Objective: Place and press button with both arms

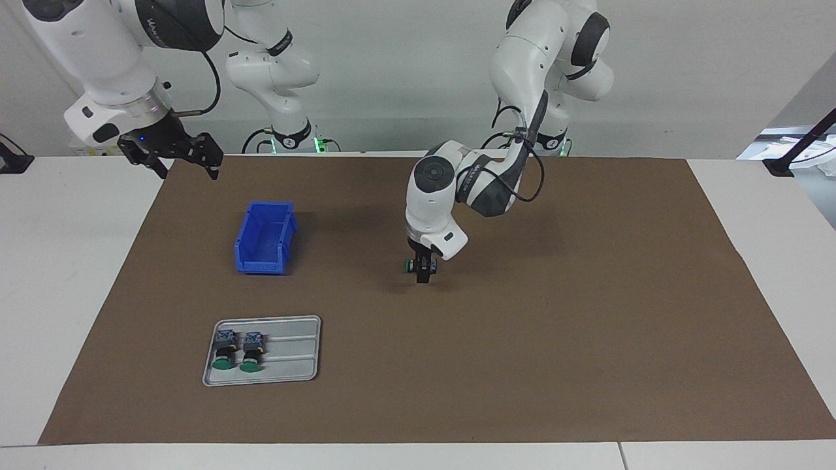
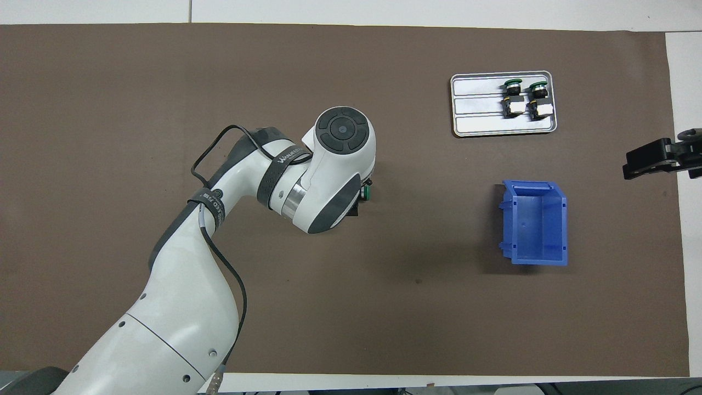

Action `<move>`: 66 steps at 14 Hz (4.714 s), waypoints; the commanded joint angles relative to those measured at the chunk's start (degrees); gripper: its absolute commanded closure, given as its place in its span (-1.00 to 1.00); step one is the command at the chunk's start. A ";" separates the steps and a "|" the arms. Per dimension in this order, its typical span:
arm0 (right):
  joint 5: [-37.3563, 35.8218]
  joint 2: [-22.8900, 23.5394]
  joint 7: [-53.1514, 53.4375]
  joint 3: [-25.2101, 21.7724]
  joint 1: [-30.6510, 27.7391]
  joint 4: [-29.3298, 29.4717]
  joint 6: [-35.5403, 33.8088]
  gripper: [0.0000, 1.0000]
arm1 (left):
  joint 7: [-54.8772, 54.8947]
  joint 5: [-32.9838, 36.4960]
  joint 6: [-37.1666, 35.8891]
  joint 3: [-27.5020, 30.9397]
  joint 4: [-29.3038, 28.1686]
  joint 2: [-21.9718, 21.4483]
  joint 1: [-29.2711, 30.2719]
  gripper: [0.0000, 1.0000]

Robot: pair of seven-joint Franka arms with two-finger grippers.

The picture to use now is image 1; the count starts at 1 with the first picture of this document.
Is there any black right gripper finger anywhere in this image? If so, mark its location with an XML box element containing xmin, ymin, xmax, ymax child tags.
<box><xmin>118</xmin><ymin>134</ymin><xmax>169</xmax><ymax>180</ymax></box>
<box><xmin>184</xmin><ymin>133</ymin><xmax>224</xmax><ymax>181</ymax></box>

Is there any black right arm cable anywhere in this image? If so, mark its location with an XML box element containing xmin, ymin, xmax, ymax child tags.
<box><xmin>171</xmin><ymin>49</ymin><xmax>223</xmax><ymax>118</ymax></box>

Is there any white background box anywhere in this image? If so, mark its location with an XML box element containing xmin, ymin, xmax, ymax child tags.
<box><xmin>69</xmin><ymin>134</ymin><xmax>131</xmax><ymax>157</ymax></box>

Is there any black clamp mount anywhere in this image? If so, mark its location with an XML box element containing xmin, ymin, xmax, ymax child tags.
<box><xmin>0</xmin><ymin>134</ymin><xmax>35</xmax><ymax>174</ymax></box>

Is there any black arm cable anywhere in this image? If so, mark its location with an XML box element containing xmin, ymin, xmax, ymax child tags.
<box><xmin>171</xmin><ymin>49</ymin><xmax>223</xmax><ymax>118</ymax></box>
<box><xmin>491</xmin><ymin>91</ymin><xmax>546</xmax><ymax>204</ymax></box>

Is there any white plastic packaging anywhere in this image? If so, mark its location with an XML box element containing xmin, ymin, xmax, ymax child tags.
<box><xmin>741</xmin><ymin>127</ymin><xmax>836</xmax><ymax>177</ymax></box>

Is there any black clamp stand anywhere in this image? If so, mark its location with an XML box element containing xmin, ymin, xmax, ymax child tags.
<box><xmin>763</xmin><ymin>108</ymin><xmax>836</xmax><ymax>178</ymax></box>

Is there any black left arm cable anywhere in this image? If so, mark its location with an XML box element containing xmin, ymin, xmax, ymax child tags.
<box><xmin>491</xmin><ymin>91</ymin><xmax>546</xmax><ymax>204</ymax></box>

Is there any grey metal tray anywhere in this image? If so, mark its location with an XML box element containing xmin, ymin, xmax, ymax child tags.
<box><xmin>202</xmin><ymin>315</ymin><xmax>322</xmax><ymax>388</ymax></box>

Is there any brown table mat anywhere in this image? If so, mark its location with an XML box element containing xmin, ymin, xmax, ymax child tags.
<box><xmin>38</xmin><ymin>155</ymin><xmax>836</xmax><ymax>446</ymax></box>

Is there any blue plastic storage bin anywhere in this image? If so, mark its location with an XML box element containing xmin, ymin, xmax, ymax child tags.
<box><xmin>234</xmin><ymin>201</ymin><xmax>298</xmax><ymax>275</ymax></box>

